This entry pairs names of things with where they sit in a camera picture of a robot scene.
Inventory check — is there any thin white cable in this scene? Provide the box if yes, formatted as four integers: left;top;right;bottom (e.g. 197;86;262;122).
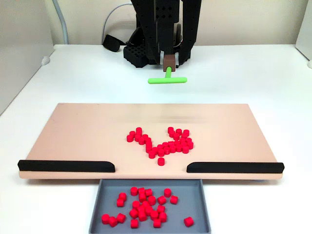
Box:
101;1;132;45

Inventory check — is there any black board edge rail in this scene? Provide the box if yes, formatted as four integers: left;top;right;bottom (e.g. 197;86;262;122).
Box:
186;161;285;174
17;159;116;173

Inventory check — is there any grey shallow tray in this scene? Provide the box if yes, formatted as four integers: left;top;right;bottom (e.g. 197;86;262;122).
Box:
88;178;212;234

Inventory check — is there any green T pusher brown block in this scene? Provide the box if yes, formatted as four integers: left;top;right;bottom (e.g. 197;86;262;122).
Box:
147;55;188;85

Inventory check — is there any beige flat board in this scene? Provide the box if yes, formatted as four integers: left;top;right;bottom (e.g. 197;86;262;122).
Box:
18;103;285;182

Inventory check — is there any thick pale grey tube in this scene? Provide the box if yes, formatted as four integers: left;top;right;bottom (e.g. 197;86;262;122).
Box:
52;0;69;45

